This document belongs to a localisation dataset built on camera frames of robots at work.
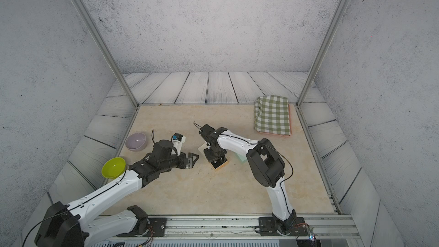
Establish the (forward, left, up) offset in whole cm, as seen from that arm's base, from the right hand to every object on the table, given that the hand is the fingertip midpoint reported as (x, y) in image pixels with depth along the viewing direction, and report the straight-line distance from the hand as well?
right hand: (213, 158), depth 91 cm
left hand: (-4, +8, +10) cm, 13 cm away
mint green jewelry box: (0, -15, -1) cm, 15 cm away
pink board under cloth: (+18, -40, -4) cm, 44 cm away
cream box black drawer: (-3, -4, 0) cm, 5 cm away
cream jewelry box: (+6, +7, -1) cm, 9 cm away
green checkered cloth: (+34, -37, -4) cm, 50 cm away
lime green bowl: (-5, +52, -2) cm, 52 cm away
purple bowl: (+10, +45, 0) cm, 46 cm away
